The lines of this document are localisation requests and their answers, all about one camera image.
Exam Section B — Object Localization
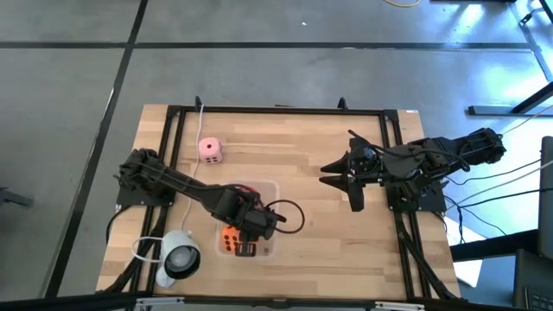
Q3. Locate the yellow hanging cable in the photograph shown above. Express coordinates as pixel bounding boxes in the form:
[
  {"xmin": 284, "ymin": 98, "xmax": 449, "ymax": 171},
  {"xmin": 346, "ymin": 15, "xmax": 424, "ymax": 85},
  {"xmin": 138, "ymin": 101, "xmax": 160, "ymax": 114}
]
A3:
[{"xmin": 383, "ymin": 0, "xmax": 423, "ymax": 10}]

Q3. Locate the silver frame bracket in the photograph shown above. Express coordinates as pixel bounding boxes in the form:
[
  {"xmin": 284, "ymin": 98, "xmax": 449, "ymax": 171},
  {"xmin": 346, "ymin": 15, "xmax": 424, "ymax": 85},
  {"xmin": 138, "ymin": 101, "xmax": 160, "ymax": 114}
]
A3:
[
  {"xmin": 135, "ymin": 295, "xmax": 186, "ymax": 311},
  {"xmin": 374, "ymin": 301, "xmax": 427, "ymax": 311}
]

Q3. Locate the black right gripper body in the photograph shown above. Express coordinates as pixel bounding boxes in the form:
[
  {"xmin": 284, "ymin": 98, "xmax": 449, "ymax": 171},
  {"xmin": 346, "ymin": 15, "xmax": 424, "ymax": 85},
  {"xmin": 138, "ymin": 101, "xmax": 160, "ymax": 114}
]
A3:
[{"xmin": 345, "ymin": 143, "xmax": 386, "ymax": 213}]

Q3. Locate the clear plastic bin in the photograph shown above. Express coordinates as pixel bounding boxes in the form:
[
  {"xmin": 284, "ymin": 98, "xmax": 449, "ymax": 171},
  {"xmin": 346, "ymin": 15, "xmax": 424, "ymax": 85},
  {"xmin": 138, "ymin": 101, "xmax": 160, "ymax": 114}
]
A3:
[{"xmin": 214, "ymin": 179, "xmax": 281, "ymax": 259}]

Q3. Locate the black furniture foot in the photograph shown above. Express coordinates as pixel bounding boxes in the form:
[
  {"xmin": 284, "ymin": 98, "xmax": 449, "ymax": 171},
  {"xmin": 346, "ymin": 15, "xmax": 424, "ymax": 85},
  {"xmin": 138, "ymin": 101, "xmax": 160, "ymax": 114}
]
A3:
[{"xmin": 467, "ymin": 80, "xmax": 553, "ymax": 117}]

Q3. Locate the black table frame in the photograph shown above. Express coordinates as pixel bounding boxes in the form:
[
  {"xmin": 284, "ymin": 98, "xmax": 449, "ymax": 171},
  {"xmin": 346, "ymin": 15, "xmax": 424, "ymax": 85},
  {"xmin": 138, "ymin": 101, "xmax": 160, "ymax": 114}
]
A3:
[{"xmin": 97, "ymin": 95, "xmax": 467, "ymax": 303}]

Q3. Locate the white table camera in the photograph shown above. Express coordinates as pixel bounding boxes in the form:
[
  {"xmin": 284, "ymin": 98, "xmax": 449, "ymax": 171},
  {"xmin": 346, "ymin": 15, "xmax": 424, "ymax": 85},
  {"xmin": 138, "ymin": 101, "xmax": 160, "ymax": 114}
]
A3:
[{"xmin": 154, "ymin": 229, "xmax": 202, "ymax": 289}]

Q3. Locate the large orange foam die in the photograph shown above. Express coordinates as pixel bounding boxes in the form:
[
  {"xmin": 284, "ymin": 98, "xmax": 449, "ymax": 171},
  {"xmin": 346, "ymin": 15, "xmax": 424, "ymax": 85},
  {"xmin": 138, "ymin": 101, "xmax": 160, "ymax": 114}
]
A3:
[{"xmin": 220, "ymin": 225, "xmax": 244, "ymax": 255}]

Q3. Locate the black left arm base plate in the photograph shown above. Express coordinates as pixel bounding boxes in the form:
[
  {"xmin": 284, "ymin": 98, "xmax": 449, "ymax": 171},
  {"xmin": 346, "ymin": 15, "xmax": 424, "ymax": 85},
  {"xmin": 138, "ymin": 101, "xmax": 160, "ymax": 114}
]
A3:
[{"xmin": 115, "ymin": 172, "xmax": 176, "ymax": 208}]

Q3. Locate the grey panel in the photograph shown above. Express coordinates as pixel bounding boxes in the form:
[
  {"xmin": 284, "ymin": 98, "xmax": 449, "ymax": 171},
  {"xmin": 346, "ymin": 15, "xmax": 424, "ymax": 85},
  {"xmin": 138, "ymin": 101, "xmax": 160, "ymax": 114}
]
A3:
[{"xmin": 538, "ymin": 136, "xmax": 553, "ymax": 260}]

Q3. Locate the large pink foam die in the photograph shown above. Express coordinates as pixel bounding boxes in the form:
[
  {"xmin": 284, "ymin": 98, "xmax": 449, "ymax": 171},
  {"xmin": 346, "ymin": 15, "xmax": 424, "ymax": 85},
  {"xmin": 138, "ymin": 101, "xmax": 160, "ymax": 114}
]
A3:
[{"xmin": 198, "ymin": 136, "xmax": 224, "ymax": 165}]

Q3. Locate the black floor cable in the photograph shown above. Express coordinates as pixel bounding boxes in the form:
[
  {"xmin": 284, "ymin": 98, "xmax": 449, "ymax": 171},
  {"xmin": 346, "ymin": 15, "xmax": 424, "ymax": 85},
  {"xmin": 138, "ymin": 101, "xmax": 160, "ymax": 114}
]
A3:
[
  {"xmin": 444, "ymin": 158, "xmax": 543, "ymax": 187},
  {"xmin": 443, "ymin": 186, "xmax": 553, "ymax": 209}
]

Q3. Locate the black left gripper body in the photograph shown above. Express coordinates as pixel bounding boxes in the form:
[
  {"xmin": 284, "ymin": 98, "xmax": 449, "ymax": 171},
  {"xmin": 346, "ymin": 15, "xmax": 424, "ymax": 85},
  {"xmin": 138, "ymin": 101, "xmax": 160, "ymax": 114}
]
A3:
[{"xmin": 215, "ymin": 184, "xmax": 279, "ymax": 244}]

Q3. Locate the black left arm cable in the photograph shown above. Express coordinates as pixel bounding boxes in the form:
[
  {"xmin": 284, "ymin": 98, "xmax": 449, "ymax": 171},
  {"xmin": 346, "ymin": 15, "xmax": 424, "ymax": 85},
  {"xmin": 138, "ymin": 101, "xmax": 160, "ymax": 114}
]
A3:
[{"xmin": 264, "ymin": 199, "xmax": 306, "ymax": 236}]

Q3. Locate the white camera cable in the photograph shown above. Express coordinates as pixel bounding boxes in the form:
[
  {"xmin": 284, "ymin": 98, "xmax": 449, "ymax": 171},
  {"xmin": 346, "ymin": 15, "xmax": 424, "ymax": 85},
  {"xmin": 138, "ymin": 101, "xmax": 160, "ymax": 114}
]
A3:
[{"xmin": 130, "ymin": 103, "xmax": 207, "ymax": 264}]

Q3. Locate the black equipment case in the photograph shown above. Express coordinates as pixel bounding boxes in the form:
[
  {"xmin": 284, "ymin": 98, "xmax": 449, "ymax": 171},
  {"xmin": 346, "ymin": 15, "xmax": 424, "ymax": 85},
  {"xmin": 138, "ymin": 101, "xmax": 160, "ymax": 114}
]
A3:
[{"xmin": 512, "ymin": 248, "xmax": 553, "ymax": 311}]

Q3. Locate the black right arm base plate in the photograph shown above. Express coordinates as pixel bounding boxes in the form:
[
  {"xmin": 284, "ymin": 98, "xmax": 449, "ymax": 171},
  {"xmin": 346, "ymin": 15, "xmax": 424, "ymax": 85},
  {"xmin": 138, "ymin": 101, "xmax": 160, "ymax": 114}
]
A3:
[{"xmin": 386, "ymin": 179, "xmax": 448, "ymax": 213}]

